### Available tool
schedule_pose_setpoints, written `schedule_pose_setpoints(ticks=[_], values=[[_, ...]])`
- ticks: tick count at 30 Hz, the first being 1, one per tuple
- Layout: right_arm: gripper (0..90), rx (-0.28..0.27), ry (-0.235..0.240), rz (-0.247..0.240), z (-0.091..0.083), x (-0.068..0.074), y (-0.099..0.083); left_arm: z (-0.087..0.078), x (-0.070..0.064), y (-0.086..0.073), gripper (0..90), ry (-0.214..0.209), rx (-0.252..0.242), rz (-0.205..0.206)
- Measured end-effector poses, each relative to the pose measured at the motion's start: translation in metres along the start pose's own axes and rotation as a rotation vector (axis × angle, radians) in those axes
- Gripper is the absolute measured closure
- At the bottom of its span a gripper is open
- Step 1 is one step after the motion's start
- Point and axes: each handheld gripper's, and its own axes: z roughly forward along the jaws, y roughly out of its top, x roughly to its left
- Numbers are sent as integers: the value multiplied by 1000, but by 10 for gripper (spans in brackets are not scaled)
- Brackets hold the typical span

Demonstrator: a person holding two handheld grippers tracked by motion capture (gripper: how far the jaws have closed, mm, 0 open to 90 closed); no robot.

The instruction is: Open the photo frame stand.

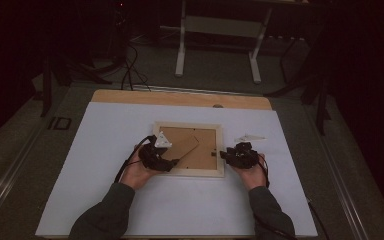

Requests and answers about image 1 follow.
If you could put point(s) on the white metal table frame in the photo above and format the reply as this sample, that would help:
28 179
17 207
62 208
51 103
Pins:
180 56

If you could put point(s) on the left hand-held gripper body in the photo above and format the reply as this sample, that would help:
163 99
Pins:
151 158

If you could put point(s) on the black rectangular floor bracket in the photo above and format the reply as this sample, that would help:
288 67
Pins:
51 124

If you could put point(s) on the person's right hand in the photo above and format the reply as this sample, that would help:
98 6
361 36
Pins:
255 176

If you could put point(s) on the grey metal floor rail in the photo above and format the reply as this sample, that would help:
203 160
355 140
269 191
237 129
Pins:
341 186
10 173

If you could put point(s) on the wooden picture frame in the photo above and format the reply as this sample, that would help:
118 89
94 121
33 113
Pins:
201 156

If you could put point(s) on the black metal stand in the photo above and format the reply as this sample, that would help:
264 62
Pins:
321 106
46 86

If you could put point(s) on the person's left hand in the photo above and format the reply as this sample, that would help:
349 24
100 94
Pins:
135 175

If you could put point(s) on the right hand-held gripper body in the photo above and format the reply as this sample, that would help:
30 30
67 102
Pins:
245 159

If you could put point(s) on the white table sheet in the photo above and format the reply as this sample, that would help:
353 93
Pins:
113 123

